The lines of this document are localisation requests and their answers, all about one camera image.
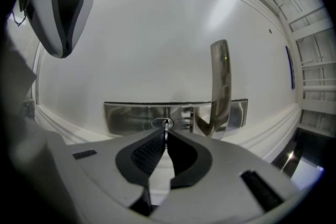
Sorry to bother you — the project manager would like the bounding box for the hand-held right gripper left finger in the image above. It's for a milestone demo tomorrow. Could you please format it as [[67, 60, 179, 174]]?
[[64, 126, 168, 224]]

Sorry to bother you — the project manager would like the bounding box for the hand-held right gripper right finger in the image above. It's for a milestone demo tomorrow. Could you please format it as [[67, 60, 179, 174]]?
[[149, 129, 300, 224]]

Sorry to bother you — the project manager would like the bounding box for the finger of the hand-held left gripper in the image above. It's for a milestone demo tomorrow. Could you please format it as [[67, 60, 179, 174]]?
[[65, 0, 95, 58], [28, 0, 71, 58]]

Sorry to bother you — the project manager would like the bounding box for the silver door lock plate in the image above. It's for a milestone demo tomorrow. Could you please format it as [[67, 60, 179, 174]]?
[[103, 98, 249, 137]]

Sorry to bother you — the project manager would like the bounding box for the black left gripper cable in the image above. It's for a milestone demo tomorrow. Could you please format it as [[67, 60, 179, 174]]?
[[11, 10, 27, 28]]

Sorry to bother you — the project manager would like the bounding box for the silver door lever handle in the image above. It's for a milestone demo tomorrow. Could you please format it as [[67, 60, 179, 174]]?
[[195, 39, 233, 140]]

